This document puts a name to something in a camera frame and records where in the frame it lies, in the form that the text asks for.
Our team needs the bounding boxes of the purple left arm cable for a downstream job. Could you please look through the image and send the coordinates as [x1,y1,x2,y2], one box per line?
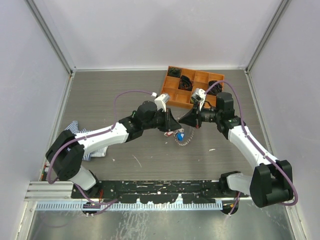
[46,89,157,185]

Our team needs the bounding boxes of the blue yellow rolled belt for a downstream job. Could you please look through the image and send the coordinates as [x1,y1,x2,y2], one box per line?
[190,92,201,104]

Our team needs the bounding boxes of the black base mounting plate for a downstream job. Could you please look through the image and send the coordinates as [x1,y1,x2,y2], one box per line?
[84,180,237,204]

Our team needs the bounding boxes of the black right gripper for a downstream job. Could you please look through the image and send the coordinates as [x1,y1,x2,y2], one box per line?
[178,100,221,129]

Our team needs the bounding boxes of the red plastic key tag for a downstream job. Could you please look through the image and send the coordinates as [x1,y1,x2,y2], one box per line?
[164,131,173,137]

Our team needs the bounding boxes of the black rolled belt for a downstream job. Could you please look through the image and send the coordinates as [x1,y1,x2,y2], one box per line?
[207,80,223,96]
[167,67,182,78]
[178,75,193,91]

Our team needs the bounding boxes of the striped blue white cloth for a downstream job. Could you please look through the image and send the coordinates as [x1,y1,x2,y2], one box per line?
[62,120,108,162]

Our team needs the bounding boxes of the aluminium frame rail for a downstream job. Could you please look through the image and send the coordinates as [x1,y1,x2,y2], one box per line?
[24,181,74,202]

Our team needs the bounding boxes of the black rolled belt back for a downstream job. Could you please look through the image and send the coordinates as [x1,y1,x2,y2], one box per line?
[167,67,182,78]

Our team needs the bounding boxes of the silver key with blue tag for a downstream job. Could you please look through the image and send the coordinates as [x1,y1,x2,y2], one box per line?
[175,128,185,142]

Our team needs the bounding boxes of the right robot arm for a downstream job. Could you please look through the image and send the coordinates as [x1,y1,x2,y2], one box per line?
[178,88,295,208]

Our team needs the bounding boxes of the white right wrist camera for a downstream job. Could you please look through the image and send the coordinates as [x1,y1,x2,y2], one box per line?
[194,88,206,110]

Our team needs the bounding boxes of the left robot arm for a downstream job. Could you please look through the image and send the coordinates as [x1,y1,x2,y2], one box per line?
[45,101,181,198]

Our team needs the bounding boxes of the large metal disc keyring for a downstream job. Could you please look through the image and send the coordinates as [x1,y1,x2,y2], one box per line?
[174,124,196,147]

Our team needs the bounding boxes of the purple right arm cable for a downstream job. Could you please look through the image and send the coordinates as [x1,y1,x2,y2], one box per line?
[203,79,299,207]

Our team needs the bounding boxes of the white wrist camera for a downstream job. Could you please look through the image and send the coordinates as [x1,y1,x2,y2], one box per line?
[194,88,206,110]
[154,93,170,112]

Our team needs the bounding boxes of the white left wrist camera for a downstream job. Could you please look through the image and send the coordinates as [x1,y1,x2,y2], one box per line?
[154,93,170,112]

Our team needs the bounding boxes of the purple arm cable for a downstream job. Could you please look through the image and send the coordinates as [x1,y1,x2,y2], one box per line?
[46,89,157,185]
[203,79,299,207]

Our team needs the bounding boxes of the black rolled belt middle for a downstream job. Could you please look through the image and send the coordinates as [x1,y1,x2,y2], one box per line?
[178,75,193,91]

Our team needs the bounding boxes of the orange wooden compartment tray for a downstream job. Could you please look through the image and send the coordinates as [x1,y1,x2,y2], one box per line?
[161,66,225,109]

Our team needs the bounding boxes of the slotted cable duct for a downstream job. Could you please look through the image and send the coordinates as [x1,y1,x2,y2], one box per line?
[35,200,223,212]

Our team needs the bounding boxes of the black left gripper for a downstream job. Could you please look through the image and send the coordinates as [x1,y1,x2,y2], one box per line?
[142,107,181,132]

